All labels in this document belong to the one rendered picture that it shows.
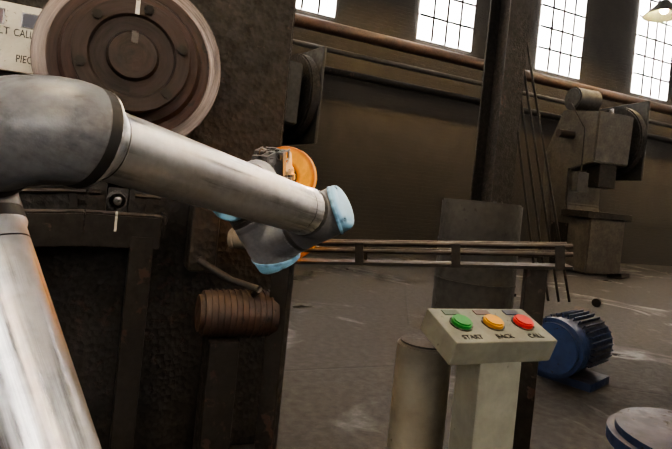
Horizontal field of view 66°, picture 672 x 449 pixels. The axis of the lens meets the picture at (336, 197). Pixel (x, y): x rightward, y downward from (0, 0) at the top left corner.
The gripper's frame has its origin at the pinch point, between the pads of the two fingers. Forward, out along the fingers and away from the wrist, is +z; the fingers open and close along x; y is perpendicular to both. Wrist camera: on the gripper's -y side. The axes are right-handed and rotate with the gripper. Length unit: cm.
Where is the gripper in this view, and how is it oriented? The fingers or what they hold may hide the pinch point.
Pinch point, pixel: (286, 169)
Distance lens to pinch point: 134.1
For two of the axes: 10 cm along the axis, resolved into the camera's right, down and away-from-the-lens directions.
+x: -9.7, -1.0, 2.0
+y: 0.4, -9.6, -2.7
